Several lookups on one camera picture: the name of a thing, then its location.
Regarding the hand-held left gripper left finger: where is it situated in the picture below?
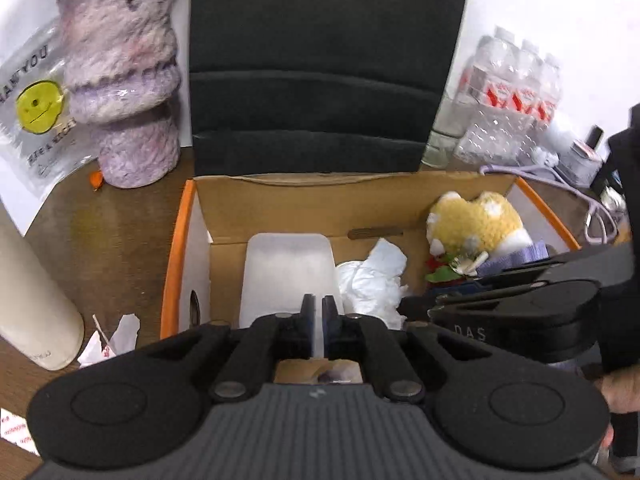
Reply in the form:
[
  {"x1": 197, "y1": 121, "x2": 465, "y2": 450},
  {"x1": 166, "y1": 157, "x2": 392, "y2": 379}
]
[{"x1": 175, "y1": 294, "x2": 317, "y2": 403}]

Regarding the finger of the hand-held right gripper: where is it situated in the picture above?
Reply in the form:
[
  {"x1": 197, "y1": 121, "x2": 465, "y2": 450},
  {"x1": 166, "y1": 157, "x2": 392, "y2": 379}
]
[
  {"x1": 400, "y1": 280, "x2": 598, "y2": 323},
  {"x1": 477, "y1": 249, "x2": 601, "y2": 288}
]

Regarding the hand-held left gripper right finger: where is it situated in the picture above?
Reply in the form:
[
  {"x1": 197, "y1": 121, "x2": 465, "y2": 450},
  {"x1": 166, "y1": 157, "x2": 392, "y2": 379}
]
[{"x1": 322, "y1": 294, "x2": 451, "y2": 403}]

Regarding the purple knitted pouch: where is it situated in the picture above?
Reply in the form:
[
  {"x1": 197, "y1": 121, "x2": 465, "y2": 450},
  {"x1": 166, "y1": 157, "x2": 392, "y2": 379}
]
[{"x1": 477, "y1": 241, "x2": 561, "y2": 276}]

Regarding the red rose brooch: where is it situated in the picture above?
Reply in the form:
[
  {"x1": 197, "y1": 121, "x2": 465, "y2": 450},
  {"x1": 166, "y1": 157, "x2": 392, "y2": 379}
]
[{"x1": 425, "y1": 252, "x2": 481, "y2": 288}]

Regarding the translucent plastic box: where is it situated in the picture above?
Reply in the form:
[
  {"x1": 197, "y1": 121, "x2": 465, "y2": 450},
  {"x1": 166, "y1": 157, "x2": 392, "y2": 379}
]
[{"x1": 239, "y1": 232, "x2": 346, "y2": 361}]

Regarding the white tissue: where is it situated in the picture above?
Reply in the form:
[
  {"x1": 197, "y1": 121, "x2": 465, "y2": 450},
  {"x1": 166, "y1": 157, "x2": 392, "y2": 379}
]
[{"x1": 335, "y1": 237, "x2": 410, "y2": 331}]

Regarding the yellow white plush toy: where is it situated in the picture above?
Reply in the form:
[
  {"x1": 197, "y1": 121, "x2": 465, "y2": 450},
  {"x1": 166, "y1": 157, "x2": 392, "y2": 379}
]
[{"x1": 426, "y1": 190, "x2": 533, "y2": 271}]

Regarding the orange cardboard box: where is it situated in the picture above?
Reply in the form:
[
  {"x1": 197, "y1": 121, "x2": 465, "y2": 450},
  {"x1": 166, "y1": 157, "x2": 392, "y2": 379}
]
[{"x1": 161, "y1": 170, "x2": 583, "y2": 358}]

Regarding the brown wooden desktop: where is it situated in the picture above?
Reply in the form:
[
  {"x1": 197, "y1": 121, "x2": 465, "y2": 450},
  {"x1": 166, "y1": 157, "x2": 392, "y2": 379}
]
[{"x1": 0, "y1": 147, "x2": 640, "y2": 480}]

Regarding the person's right hand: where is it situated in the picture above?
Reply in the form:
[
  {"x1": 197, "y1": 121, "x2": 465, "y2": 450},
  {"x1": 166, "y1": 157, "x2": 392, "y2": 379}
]
[{"x1": 594, "y1": 364, "x2": 640, "y2": 457}]

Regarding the white charger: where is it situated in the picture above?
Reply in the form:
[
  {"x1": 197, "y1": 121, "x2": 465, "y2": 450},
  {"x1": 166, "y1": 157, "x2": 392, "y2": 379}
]
[{"x1": 600, "y1": 185, "x2": 626, "y2": 213}]

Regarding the clear water bottle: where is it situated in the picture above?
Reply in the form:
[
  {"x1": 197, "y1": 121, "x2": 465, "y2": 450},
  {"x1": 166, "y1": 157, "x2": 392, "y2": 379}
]
[
  {"x1": 532, "y1": 52, "x2": 563, "y2": 126},
  {"x1": 457, "y1": 27, "x2": 516, "y2": 163},
  {"x1": 500, "y1": 40, "x2": 543, "y2": 166}
]

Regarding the clear glass cup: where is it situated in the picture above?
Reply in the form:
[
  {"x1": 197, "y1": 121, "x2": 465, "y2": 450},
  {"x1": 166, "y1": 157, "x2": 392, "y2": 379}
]
[{"x1": 422, "y1": 95, "x2": 468, "y2": 169}]

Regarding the white torn paper scrap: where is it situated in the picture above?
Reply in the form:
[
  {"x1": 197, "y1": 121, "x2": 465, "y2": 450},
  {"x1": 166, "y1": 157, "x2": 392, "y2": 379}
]
[{"x1": 77, "y1": 312, "x2": 142, "y2": 368}]

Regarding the black chair back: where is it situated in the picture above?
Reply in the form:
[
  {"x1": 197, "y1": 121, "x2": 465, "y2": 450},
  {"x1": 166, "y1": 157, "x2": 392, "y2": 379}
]
[{"x1": 190, "y1": 0, "x2": 473, "y2": 177}]

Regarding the cream thermos bottle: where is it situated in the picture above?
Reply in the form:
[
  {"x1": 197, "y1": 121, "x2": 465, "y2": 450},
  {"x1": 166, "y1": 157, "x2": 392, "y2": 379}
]
[{"x1": 0, "y1": 210, "x2": 85, "y2": 372}]

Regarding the purple mottled vase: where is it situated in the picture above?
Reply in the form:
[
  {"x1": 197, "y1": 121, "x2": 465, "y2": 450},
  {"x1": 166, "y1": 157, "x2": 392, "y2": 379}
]
[{"x1": 57, "y1": 0, "x2": 183, "y2": 189}]

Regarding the red white paper strip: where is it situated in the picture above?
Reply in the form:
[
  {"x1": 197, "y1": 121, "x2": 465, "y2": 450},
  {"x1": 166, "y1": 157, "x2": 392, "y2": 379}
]
[{"x1": 0, "y1": 407, "x2": 40, "y2": 457}]

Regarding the clear smiley plastic bag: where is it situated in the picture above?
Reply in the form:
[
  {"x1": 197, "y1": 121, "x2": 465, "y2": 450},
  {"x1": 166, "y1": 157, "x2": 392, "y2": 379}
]
[{"x1": 0, "y1": 0, "x2": 101, "y2": 237}]

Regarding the purple cable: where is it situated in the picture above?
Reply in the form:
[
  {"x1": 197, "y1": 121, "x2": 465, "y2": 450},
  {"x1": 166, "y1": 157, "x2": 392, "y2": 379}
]
[{"x1": 480, "y1": 162, "x2": 626, "y2": 247}]

